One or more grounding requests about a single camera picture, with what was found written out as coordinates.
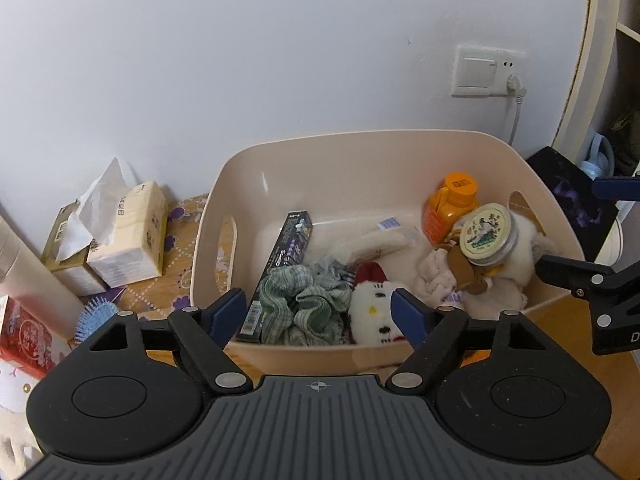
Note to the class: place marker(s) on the round metal tin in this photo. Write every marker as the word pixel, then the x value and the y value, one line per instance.
pixel 485 230

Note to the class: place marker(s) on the green plaid scrunchie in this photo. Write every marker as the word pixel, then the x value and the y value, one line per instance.
pixel 300 305

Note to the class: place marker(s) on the orange flower patterned mat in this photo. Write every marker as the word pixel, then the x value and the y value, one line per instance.
pixel 175 260

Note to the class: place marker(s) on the light blue hairbrush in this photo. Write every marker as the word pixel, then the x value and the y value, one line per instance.
pixel 92 315

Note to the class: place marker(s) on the white plug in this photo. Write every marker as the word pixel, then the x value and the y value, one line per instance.
pixel 516 87

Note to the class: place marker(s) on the white plush toy red hat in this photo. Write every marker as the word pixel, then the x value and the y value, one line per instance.
pixel 370 310

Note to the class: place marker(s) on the white wall switch socket panel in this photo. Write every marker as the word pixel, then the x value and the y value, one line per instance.
pixel 475 70

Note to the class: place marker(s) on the beige pink cloth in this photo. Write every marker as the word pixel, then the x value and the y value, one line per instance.
pixel 500 295

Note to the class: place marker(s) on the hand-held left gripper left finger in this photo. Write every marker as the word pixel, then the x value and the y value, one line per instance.
pixel 227 310

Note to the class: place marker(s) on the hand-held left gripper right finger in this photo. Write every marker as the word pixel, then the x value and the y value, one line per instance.
pixel 407 317

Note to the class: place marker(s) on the wooden desktop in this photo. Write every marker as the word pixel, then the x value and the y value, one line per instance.
pixel 565 325

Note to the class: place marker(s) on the dark olive cloth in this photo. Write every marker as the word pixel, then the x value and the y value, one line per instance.
pixel 625 130

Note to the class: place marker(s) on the cream thermos bottle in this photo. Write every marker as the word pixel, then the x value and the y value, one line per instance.
pixel 30 280

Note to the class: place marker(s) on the beige plastic storage basket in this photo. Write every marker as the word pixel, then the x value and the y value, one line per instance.
pixel 350 180

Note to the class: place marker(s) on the red printed box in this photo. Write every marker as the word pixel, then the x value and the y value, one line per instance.
pixel 25 335

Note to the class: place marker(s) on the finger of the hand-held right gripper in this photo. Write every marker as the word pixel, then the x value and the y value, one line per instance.
pixel 570 275
pixel 615 189

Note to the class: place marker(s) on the orange bottle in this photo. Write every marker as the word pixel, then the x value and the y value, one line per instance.
pixel 445 210

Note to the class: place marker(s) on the olive tissue box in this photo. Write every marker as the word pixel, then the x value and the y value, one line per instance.
pixel 75 277

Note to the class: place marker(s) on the yellow soft tissue pack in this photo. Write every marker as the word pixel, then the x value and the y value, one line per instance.
pixel 130 240

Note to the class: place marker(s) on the dark blue printed box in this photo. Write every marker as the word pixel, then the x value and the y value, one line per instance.
pixel 287 245

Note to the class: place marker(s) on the cream wooden shelf unit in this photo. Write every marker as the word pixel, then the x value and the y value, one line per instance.
pixel 595 60

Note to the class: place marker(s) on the brown hair clip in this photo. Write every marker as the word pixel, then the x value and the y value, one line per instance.
pixel 462 272

